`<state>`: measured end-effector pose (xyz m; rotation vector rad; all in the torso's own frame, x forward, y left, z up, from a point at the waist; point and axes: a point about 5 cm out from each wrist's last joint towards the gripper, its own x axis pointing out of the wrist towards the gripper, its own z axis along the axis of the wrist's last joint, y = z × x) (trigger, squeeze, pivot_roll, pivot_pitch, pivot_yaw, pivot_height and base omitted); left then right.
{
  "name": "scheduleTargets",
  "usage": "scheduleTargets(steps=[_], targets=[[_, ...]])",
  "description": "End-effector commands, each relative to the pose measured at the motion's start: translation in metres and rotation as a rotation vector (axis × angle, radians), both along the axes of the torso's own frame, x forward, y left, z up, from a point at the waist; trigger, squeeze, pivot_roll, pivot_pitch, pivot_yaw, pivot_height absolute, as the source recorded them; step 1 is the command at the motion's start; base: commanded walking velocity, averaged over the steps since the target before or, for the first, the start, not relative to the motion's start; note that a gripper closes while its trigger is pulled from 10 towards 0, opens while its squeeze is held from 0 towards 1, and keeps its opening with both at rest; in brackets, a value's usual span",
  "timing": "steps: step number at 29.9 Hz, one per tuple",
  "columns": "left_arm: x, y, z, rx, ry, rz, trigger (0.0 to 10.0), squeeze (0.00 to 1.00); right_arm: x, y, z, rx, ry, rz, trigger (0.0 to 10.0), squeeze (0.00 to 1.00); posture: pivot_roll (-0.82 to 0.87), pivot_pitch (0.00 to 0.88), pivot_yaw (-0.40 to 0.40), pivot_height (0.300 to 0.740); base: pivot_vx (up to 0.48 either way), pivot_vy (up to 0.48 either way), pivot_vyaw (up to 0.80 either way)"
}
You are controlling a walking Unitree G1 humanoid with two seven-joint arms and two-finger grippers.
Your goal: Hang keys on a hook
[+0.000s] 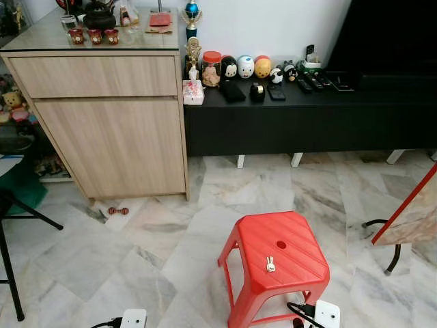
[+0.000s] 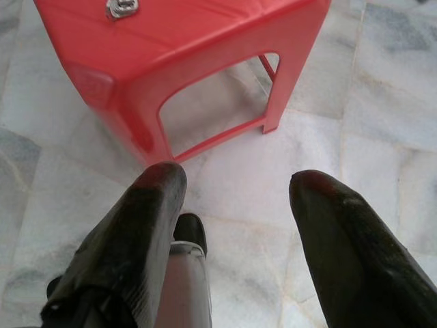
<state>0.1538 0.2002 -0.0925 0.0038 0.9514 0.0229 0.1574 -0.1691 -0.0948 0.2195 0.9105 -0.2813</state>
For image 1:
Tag brown teddy bear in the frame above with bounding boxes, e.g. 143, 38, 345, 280
0, 89, 28, 117

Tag clear drinking glass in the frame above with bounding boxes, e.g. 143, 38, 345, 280
61, 15, 80, 34

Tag red-lid glass jar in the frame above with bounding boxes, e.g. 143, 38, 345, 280
201, 51, 223, 88

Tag black wallet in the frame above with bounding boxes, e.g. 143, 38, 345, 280
218, 81, 246, 104

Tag orange round plush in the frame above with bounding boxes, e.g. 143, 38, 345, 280
254, 56, 272, 79

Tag pink white tissue box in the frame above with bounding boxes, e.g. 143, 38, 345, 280
182, 79, 205, 106

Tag black tape dispenser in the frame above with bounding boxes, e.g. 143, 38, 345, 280
249, 82, 266, 103

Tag small dark toy figurine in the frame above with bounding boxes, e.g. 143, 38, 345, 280
283, 61, 300, 82

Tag black teapot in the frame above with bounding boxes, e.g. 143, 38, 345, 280
81, 2, 118, 31

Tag red packet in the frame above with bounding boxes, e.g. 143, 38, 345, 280
145, 12, 174, 34

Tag black phone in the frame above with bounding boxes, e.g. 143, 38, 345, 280
267, 83, 287, 102

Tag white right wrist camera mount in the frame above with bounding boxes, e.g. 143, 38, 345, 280
312, 300, 341, 328

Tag white blue round plush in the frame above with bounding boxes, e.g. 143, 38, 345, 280
237, 55, 255, 79

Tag red plastic stool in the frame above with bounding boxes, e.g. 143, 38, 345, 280
218, 211, 331, 328

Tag black metal chair frame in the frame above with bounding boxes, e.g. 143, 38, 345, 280
0, 188, 64, 322

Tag blue ball trophy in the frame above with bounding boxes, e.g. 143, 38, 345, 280
183, 0, 203, 40

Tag green bag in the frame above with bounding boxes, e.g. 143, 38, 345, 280
0, 159, 48, 211

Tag black white round plush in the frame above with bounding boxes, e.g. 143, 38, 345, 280
220, 56, 239, 80

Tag black television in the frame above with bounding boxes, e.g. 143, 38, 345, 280
325, 0, 437, 77

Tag black TV console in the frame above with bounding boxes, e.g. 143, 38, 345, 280
183, 67, 437, 169

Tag light wooden cabinet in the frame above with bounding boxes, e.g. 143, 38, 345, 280
0, 7, 191, 204

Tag white green remote holder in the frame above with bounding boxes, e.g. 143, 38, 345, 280
300, 44, 324, 74

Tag marble-pattern table top red edge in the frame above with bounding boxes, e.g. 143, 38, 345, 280
371, 163, 437, 246

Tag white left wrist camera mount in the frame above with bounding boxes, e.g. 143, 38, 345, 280
120, 309, 148, 328

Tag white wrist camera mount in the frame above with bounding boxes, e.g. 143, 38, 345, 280
312, 300, 341, 328
120, 309, 148, 328

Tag black metal table leg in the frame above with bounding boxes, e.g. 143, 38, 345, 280
362, 219, 404, 276

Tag gold trophy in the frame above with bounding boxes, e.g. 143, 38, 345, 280
186, 38, 203, 79

